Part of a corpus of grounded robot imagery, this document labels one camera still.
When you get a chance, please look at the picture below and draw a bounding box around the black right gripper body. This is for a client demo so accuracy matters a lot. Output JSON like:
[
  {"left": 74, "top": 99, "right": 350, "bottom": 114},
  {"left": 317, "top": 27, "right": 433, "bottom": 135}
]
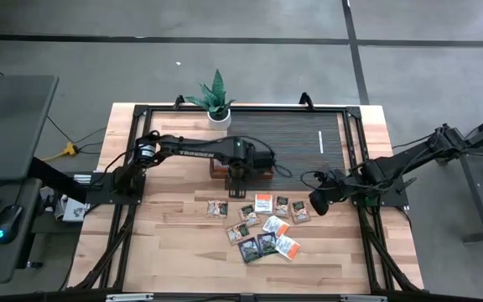
[{"left": 308, "top": 167, "right": 348, "bottom": 217}]

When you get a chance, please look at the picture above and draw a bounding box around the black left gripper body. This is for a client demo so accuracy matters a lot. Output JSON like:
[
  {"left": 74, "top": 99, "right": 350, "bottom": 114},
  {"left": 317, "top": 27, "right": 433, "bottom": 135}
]
[{"left": 224, "top": 140, "right": 275, "bottom": 185}]

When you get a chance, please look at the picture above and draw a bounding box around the brown vanilla cinnamon tea bag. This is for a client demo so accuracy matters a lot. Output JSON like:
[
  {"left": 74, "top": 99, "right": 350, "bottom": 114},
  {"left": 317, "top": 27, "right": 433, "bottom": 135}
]
[
  {"left": 238, "top": 203, "right": 262, "bottom": 228},
  {"left": 273, "top": 195, "right": 291, "bottom": 219},
  {"left": 225, "top": 222, "right": 252, "bottom": 246},
  {"left": 205, "top": 200, "right": 229, "bottom": 219},
  {"left": 289, "top": 200, "right": 312, "bottom": 225}
]

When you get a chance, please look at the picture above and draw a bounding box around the wooden three-compartment tea box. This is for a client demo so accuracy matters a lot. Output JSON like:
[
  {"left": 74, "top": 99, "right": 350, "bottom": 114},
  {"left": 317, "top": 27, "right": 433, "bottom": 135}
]
[{"left": 209, "top": 155, "right": 275, "bottom": 180}]

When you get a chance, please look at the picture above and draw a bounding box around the white plant pot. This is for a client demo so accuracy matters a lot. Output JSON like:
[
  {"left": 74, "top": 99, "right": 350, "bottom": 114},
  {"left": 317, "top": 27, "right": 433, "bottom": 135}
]
[{"left": 206, "top": 109, "right": 232, "bottom": 131}]

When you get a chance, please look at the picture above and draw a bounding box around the grey woven placemat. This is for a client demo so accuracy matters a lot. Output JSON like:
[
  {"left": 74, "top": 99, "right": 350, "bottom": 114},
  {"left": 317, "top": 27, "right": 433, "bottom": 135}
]
[{"left": 226, "top": 111, "right": 348, "bottom": 192}]

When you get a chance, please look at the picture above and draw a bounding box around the green snake plant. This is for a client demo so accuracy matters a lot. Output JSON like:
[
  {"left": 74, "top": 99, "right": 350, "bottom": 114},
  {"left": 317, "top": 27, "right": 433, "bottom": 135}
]
[{"left": 184, "top": 69, "right": 237, "bottom": 121}]

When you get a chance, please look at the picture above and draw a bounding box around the black desk stand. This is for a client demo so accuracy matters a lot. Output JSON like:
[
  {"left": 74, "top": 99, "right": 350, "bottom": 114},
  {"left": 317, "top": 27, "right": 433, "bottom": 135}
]
[{"left": 442, "top": 107, "right": 483, "bottom": 245}]

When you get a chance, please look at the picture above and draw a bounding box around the white box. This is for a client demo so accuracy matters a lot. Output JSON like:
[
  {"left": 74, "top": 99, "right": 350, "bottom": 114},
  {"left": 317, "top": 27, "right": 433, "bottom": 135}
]
[{"left": 52, "top": 195, "right": 91, "bottom": 223}]

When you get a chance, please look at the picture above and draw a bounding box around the yellow power plug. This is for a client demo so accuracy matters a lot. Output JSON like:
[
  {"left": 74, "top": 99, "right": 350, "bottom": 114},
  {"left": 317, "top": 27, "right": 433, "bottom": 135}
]
[{"left": 42, "top": 141, "right": 80, "bottom": 163}]

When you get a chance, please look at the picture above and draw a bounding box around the black computer mouse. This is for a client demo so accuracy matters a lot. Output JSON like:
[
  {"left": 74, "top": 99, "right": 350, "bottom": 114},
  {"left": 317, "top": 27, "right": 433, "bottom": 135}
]
[{"left": 0, "top": 204, "right": 25, "bottom": 246}]

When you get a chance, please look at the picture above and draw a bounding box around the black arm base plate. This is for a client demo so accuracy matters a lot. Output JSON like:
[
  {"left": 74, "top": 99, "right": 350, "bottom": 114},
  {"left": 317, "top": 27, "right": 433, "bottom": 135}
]
[
  {"left": 348, "top": 174, "right": 411, "bottom": 209},
  {"left": 85, "top": 171, "right": 147, "bottom": 206}
]

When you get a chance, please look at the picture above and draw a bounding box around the silver metal bracket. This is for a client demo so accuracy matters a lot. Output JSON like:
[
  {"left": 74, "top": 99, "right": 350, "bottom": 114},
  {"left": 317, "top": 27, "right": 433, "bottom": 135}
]
[
  {"left": 106, "top": 293, "right": 154, "bottom": 302},
  {"left": 340, "top": 294, "right": 388, "bottom": 302}
]

